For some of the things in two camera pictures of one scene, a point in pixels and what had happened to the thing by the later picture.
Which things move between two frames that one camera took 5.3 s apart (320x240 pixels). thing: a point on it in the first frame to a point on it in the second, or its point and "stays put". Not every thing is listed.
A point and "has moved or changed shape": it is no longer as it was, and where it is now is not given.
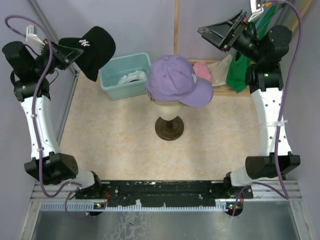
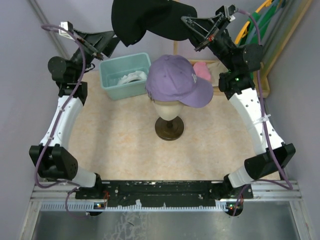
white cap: (136, 76) stays put
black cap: (98, 46) has moved or changed shape
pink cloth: (201, 70) stays put
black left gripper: (67, 55) to (94, 43)
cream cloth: (218, 71) stays put
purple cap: (171, 78) stays put
